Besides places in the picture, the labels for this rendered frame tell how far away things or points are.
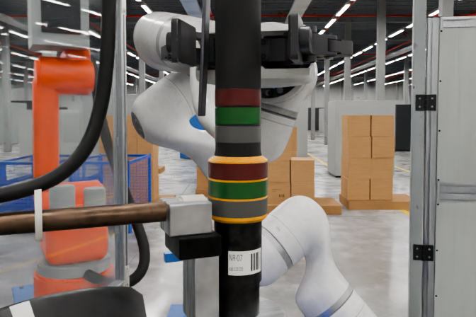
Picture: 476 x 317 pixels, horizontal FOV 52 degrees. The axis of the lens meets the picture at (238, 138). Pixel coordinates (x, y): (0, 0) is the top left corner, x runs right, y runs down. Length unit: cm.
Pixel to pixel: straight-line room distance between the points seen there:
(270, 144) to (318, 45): 21
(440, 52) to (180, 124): 143
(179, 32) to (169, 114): 61
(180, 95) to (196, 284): 66
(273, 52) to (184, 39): 8
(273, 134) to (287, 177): 739
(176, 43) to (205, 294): 18
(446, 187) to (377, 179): 650
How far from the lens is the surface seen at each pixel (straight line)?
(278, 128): 57
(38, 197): 32
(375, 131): 856
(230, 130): 34
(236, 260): 35
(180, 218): 33
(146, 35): 84
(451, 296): 231
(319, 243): 109
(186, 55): 37
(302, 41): 35
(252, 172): 34
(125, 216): 33
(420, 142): 215
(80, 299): 52
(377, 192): 871
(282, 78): 40
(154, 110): 96
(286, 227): 107
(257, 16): 35
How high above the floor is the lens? 160
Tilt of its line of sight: 3 degrees down
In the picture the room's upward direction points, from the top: straight up
